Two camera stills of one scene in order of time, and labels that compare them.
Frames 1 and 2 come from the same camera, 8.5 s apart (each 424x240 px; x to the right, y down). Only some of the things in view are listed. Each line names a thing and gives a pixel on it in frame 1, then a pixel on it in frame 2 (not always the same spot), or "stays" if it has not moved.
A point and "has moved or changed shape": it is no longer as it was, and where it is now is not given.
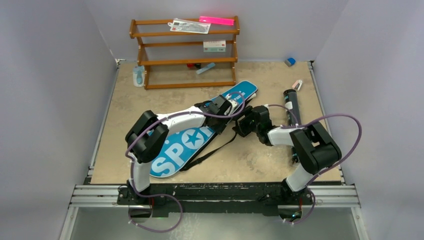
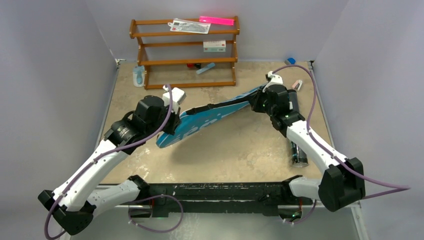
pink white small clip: [297, 84] stays
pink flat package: [216, 20] stays
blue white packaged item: [138, 76] stays
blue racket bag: [174, 151] has moved or changed shape
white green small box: [213, 46] stays
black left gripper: [219, 129] to [174, 121]
